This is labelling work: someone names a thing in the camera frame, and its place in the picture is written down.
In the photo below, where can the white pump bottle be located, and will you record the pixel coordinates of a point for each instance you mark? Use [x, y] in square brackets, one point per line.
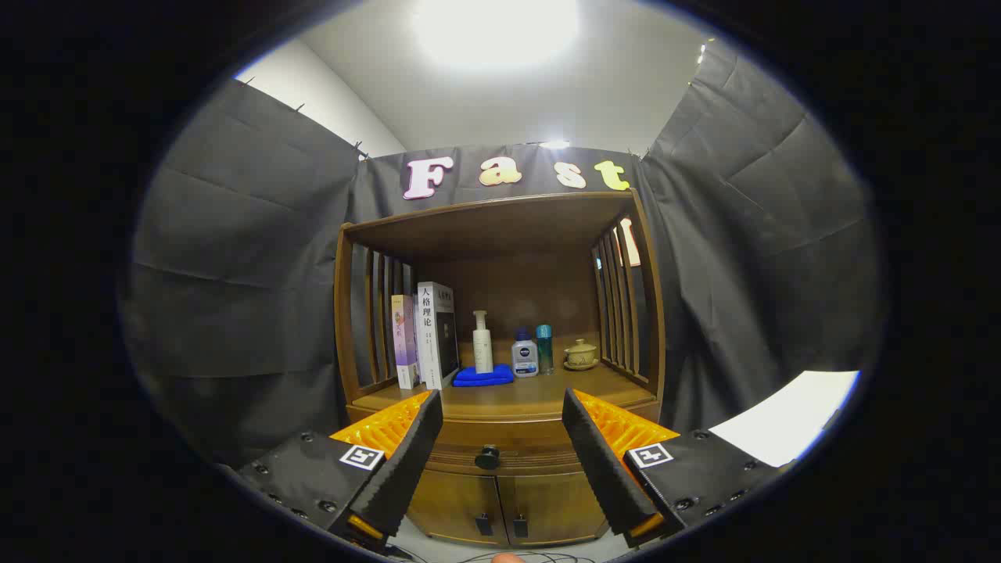
[483, 348]

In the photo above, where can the white thick book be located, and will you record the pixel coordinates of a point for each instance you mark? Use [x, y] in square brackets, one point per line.
[430, 336]

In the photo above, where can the black backdrop cloth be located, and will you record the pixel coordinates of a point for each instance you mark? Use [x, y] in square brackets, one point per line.
[235, 274]

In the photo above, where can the blue folded cloth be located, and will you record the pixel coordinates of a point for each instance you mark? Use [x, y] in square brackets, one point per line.
[482, 377]

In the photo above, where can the white bottle with blue cap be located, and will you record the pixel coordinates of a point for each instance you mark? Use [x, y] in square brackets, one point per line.
[525, 358]

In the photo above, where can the brown wooden cabinet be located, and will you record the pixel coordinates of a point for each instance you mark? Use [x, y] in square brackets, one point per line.
[516, 234]

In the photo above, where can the ceiling lamp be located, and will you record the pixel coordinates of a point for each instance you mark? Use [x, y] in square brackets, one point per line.
[493, 31]

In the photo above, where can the white boxy object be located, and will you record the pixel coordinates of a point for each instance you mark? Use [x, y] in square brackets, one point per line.
[790, 414]

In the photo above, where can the beige lidded teacup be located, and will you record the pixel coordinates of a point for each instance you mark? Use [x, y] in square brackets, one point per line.
[581, 354]

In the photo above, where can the wooden countertop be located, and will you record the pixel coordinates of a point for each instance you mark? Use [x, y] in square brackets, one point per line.
[539, 391]

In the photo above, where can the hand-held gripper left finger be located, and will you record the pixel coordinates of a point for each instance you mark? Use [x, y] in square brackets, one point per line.
[407, 461]

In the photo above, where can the teal slim bottle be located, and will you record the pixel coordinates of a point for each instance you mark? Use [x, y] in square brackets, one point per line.
[544, 348]

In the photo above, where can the black drawer knob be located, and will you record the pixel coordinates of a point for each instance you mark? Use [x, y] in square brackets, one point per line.
[487, 457]

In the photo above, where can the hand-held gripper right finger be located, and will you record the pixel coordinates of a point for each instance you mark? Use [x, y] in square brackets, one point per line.
[598, 461]

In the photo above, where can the purple book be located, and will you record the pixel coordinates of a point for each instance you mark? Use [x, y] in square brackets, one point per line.
[403, 344]

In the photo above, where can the brown wooden drawer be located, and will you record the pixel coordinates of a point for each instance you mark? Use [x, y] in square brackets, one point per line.
[516, 436]

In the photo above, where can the wooden cabinet door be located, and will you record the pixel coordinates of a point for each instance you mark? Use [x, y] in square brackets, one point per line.
[450, 504]
[555, 508]

